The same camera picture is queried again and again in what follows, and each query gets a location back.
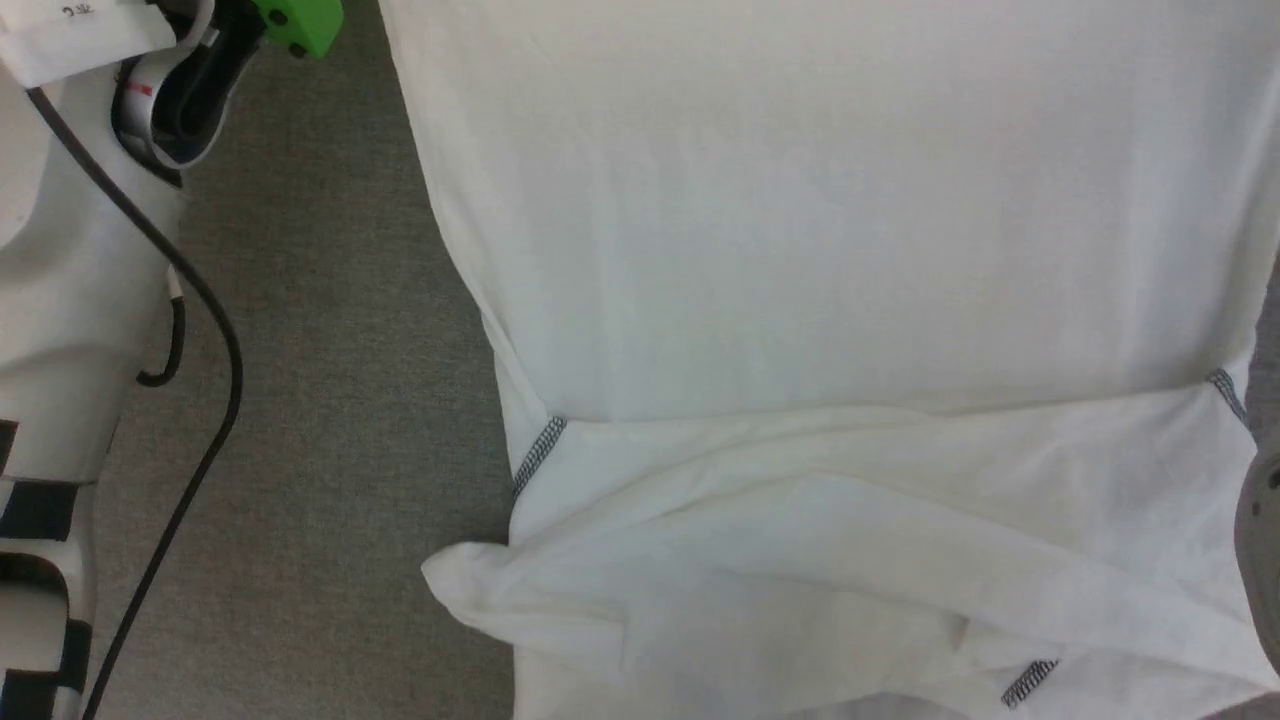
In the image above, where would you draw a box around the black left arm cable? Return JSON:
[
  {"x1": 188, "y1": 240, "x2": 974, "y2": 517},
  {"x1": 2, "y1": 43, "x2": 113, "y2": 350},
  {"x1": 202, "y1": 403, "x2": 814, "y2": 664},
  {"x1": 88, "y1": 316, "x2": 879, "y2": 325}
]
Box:
[{"x1": 25, "y1": 88, "x2": 245, "y2": 720}]

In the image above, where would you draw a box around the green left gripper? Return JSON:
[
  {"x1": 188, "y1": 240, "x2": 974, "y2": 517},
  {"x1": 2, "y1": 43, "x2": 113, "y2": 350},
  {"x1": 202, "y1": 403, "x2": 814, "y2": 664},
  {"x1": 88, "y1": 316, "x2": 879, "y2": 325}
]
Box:
[{"x1": 250, "y1": 0, "x2": 345, "y2": 59}]

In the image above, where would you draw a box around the white shirt with grey stitching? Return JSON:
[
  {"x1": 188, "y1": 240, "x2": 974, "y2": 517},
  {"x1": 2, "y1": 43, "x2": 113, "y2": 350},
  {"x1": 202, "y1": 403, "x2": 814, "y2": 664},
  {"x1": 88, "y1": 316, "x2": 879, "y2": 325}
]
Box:
[{"x1": 377, "y1": 0, "x2": 1280, "y2": 720}]

